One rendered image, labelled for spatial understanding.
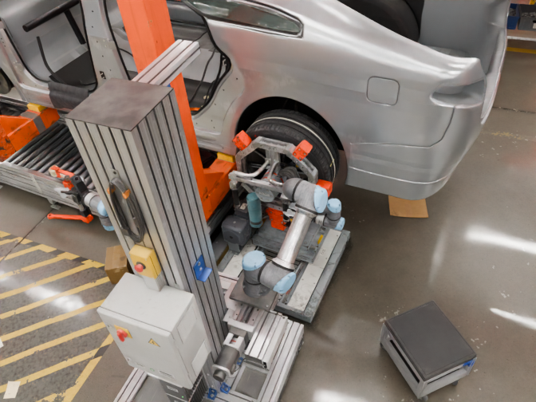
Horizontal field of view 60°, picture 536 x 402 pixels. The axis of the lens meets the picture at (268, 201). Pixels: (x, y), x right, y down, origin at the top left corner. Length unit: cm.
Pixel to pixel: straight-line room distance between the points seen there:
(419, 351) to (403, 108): 134
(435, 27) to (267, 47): 193
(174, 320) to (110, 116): 83
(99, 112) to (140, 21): 92
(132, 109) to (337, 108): 147
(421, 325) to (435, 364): 24
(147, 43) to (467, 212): 280
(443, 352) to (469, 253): 114
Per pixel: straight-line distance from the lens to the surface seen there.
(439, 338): 289
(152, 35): 237
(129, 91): 160
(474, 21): 421
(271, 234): 343
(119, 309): 199
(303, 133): 278
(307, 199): 215
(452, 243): 381
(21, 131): 444
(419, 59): 248
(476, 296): 355
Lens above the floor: 278
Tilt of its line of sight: 44 degrees down
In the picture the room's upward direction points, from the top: 6 degrees counter-clockwise
